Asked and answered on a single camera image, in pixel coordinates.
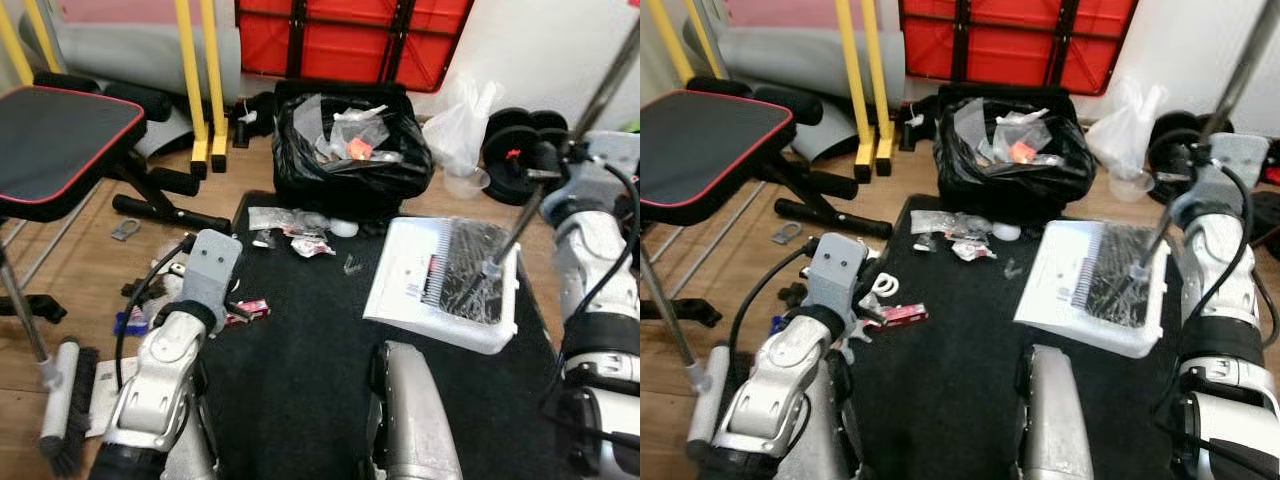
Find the black floor mat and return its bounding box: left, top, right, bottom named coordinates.
left=845, top=195, right=1203, bottom=480
left=195, top=192, right=563, bottom=480

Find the black dumbbell red collar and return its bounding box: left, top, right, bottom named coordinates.
left=1148, top=110, right=1216, bottom=207
left=480, top=108, right=573, bottom=207

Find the red packet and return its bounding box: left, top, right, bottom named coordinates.
left=865, top=303, right=930, bottom=332
left=225, top=300, right=272, bottom=327

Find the clear plastic cup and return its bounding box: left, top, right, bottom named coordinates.
left=1110, top=170, right=1154, bottom=204
left=445, top=168, right=491, bottom=200

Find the white plastic bag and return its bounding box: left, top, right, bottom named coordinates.
left=1085, top=78, right=1169, bottom=183
left=422, top=75, right=506, bottom=181

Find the printed red white wrapper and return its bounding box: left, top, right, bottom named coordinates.
left=285, top=230, right=337, bottom=259
left=950, top=235, right=999, bottom=264

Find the black bench pad red trim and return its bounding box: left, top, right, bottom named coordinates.
left=0, top=85, right=149, bottom=206
left=640, top=90, right=797, bottom=229

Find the black rubbish bag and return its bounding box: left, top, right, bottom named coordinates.
left=935, top=97, right=1097, bottom=217
left=272, top=92, right=436, bottom=216

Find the clear bubble wrap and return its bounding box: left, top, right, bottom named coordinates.
left=300, top=95, right=396, bottom=166
left=962, top=98, right=1056, bottom=166

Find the silver right robot leg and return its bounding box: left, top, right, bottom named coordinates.
left=372, top=342, right=464, bottom=480
left=1015, top=345, right=1103, bottom=480

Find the white paper leaflet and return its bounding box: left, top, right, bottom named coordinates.
left=85, top=385, right=126, bottom=437

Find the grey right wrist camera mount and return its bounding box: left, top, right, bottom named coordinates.
left=1205, top=135, right=1271, bottom=198
left=588, top=130, right=641, bottom=193

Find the white plastic ring piece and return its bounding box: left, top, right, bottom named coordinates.
left=866, top=268, right=903, bottom=303

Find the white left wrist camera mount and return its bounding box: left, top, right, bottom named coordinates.
left=178, top=230, right=244, bottom=323
left=805, top=235, right=869, bottom=338

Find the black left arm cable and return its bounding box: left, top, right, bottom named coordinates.
left=728, top=245, right=816, bottom=401
left=113, top=235, right=196, bottom=393

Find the steel bench frame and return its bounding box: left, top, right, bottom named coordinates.
left=0, top=180, right=113, bottom=323
left=640, top=185, right=766, bottom=329

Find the yellow steel rack post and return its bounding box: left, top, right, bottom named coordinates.
left=835, top=0, right=874, bottom=184
left=860, top=0, right=896, bottom=177
left=175, top=0, right=211, bottom=181
left=198, top=0, right=231, bottom=174

